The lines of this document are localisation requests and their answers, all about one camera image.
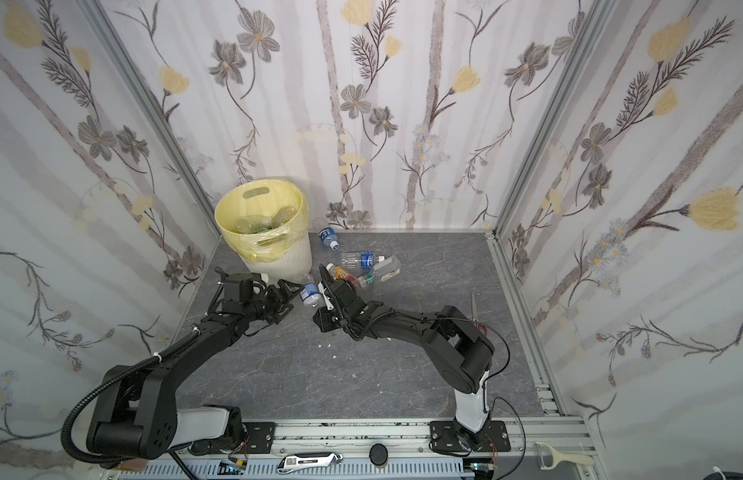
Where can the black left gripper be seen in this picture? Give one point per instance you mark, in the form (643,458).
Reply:
(276,297)

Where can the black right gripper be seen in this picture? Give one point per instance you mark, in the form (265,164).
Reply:
(337,297)

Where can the red orange tea bottle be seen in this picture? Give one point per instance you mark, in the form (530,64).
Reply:
(341,273)

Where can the clear bottle blue label top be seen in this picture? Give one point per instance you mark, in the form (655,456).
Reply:
(360,261)

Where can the clear crushed bottle white cap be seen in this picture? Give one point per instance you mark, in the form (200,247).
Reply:
(256,224)

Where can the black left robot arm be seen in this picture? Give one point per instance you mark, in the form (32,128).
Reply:
(133,413)

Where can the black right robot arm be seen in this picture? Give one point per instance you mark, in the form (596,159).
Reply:
(460,352)

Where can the white bin with yellow liner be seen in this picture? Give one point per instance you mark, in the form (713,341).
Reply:
(282,253)

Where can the black round knob centre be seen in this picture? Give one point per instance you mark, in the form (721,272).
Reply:
(379,455)

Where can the silver adjustable wrench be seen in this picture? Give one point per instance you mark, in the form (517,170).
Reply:
(301,461)

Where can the white peeler tool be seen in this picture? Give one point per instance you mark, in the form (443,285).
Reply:
(550,458)

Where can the red handled scissors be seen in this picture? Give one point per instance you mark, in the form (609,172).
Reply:
(474,318)

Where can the aluminium mounting rail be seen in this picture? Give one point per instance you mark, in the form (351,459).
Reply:
(414,452)

